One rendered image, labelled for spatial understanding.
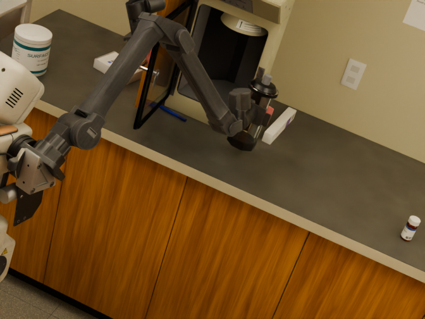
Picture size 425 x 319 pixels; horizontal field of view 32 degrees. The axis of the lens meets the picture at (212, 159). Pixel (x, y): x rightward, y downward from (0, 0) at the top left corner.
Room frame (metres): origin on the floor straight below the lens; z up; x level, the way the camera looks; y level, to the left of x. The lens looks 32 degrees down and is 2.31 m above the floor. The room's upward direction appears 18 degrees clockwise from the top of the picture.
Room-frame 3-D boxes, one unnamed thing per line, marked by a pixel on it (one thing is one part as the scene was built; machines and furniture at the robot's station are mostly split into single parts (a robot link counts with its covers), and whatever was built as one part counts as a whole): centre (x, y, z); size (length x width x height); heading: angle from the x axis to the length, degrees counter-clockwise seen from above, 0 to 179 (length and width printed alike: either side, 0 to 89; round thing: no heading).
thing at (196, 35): (2.52, 0.05, 1.19); 0.26 x 0.24 x 0.35; 78
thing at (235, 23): (2.49, 0.04, 1.34); 0.18 x 0.18 x 0.05
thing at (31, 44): (2.39, 0.74, 1.01); 0.13 x 0.13 x 0.15
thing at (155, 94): (2.26, 0.25, 1.19); 0.30 x 0.01 x 0.40; 170
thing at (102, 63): (2.57, 0.45, 0.96); 0.16 x 0.12 x 0.04; 67
